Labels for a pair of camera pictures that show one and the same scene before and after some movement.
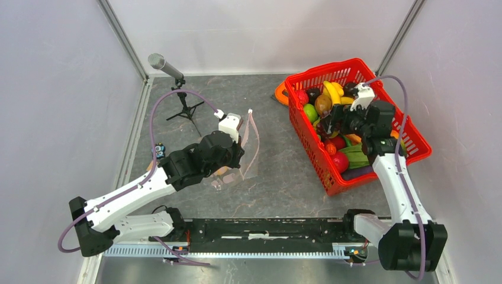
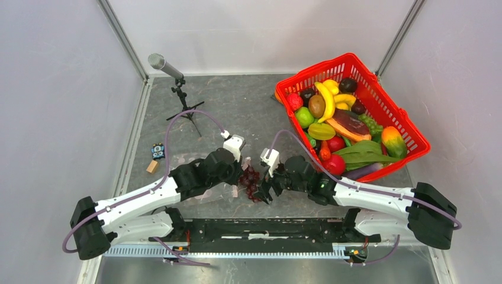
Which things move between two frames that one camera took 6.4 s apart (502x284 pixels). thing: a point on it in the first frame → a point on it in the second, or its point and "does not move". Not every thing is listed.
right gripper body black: (356, 122) → (283, 179)
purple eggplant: (356, 171) does not move
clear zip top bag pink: (229, 177) → (221, 193)
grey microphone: (158, 61) does not move
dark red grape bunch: (321, 132) → (249, 179)
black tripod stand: (187, 111) does not move
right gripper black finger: (339, 116) → (277, 187)
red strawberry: (302, 96) → (295, 102)
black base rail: (267, 235) does not move
